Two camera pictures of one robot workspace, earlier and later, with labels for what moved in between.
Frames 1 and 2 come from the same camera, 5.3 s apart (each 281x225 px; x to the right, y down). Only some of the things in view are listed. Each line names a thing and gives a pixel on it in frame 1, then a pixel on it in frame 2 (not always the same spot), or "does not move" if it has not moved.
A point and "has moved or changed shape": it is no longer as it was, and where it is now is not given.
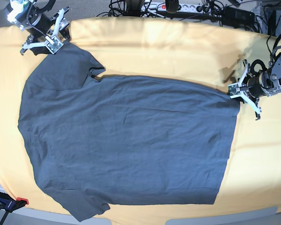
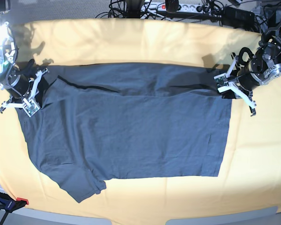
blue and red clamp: (6, 202) does not move
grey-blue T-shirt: (122, 140) has moved or changed shape
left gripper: (38, 24) to (19, 86)
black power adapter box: (234, 18) does not move
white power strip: (161, 7) does not move
